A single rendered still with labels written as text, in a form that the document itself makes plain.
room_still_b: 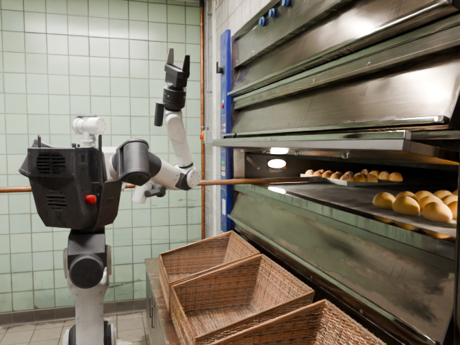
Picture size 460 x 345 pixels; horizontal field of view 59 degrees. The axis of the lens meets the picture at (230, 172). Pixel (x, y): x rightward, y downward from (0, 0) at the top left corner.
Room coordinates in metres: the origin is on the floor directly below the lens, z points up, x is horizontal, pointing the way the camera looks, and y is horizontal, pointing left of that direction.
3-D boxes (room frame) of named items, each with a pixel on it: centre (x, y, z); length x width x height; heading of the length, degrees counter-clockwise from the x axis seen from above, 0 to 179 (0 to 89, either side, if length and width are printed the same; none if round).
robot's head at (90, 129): (1.59, 0.54, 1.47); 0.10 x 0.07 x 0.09; 72
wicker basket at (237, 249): (2.27, 0.14, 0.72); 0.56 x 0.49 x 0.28; 15
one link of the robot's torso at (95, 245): (1.50, 0.53, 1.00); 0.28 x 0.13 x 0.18; 17
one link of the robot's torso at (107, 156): (1.53, 0.56, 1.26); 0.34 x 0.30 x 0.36; 72
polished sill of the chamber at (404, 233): (1.80, -0.30, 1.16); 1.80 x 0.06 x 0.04; 16
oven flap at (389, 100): (1.79, -0.28, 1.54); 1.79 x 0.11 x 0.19; 16
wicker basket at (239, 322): (1.71, -0.02, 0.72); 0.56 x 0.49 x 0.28; 17
